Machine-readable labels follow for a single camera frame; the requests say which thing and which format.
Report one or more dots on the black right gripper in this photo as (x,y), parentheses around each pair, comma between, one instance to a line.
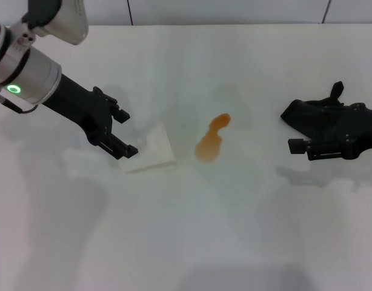
(364,127)

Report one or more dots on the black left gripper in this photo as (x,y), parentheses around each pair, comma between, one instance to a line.
(80,104)

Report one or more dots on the brown water stain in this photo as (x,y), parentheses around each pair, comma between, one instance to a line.
(208,148)

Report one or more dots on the dark blue rag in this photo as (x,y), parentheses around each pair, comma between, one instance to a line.
(298,113)

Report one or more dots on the white paper cup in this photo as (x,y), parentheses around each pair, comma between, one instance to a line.
(155,151)

